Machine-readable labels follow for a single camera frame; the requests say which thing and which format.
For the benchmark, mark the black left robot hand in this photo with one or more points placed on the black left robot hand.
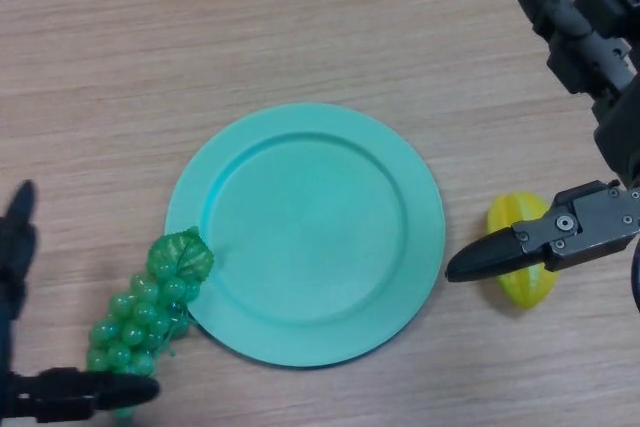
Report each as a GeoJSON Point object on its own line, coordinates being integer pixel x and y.
{"type": "Point", "coordinates": [75, 392]}

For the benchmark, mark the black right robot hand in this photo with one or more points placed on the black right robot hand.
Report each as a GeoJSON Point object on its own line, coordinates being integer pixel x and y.
{"type": "Point", "coordinates": [500, 252]}

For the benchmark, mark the green plastic grape bunch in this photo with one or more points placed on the green plastic grape bunch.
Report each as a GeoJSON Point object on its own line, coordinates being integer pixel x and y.
{"type": "Point", "coordinates": [130, 332]}

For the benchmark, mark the round green plate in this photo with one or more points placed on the round green plate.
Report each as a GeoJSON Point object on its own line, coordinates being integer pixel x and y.
{"type": "Point", "coordinates": [310, 237]}

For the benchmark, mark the yellow starfruit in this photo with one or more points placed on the yellow starfruit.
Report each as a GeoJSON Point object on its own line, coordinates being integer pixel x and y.
{"type": "Point", "coordinates": [530, 292]}

